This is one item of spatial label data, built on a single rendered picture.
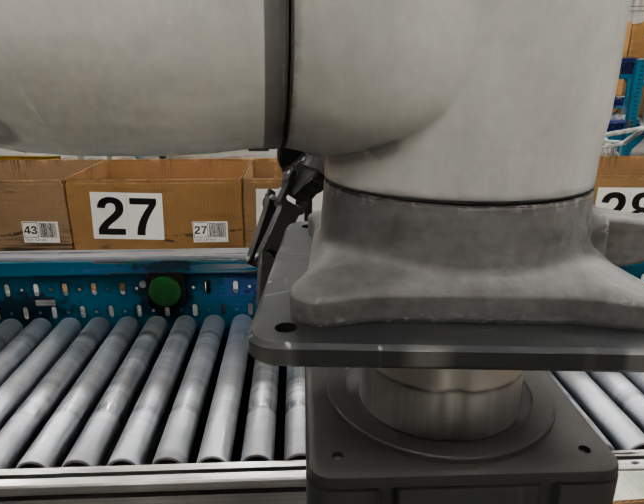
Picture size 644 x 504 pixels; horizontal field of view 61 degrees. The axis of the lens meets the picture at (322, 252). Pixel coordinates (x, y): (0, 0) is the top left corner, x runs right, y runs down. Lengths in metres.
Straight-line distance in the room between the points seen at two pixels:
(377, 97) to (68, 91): 0.13
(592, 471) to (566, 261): 0.12
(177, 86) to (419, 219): 0.12
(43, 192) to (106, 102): 1.12
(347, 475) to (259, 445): 0.56
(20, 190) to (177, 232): 0.35
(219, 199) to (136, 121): 1.01
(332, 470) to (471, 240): 0.15
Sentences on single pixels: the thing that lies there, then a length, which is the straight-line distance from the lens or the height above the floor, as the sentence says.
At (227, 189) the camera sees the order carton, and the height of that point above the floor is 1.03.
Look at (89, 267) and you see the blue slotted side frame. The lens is 1.32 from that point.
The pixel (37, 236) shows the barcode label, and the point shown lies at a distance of 1.40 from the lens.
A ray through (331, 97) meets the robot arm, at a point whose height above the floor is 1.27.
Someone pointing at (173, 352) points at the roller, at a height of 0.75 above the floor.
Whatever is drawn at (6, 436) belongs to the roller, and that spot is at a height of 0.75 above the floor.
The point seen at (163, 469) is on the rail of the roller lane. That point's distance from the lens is 0.87.
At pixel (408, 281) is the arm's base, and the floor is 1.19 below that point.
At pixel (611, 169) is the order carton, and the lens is 1.77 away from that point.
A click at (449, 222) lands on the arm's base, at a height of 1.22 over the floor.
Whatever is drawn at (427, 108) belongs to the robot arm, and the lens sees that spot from 0.25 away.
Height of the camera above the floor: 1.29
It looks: 19 degrees down
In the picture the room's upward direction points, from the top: straight up
